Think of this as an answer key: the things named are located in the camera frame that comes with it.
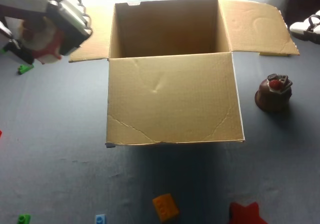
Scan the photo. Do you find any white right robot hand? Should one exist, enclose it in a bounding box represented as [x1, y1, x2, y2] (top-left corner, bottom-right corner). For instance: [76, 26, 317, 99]
[289, 8, 320, 45]

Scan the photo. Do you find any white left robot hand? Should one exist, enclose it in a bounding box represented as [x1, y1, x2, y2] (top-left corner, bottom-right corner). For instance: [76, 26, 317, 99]
[0, 0, 94, 65]

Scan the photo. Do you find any chocolate cake with strawberry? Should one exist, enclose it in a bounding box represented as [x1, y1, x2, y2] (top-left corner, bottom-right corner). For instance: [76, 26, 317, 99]
[254, 72, 293, 113]

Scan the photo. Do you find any cardboard box white outside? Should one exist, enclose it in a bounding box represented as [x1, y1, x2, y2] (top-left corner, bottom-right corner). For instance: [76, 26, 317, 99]
[68, 0, 300, 149]

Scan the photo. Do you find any green toy brick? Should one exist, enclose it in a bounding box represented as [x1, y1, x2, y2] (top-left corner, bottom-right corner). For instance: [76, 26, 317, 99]
[17, 213, 32, 224]
[16, 63, 35, 76]

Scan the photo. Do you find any grey table cloth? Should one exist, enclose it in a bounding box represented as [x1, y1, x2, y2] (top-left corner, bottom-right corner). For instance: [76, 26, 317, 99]
[0, 0, 320, 224]

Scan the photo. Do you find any red foam star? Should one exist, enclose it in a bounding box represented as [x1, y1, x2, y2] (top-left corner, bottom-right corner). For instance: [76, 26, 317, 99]
[228, 201, 270, 224]

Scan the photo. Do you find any orange toy brick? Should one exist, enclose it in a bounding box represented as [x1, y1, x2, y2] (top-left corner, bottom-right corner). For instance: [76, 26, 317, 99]
[152, 193, 180, 222]

